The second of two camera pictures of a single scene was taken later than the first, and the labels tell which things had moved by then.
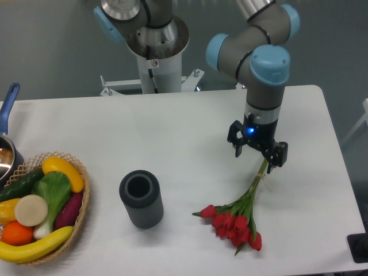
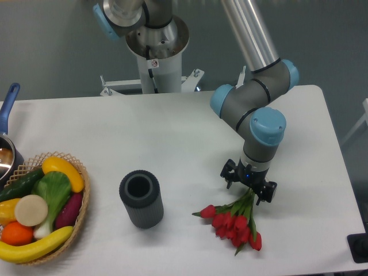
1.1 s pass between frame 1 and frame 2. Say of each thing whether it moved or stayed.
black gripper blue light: moved
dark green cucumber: stayed
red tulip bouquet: stayed
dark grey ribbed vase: stayed
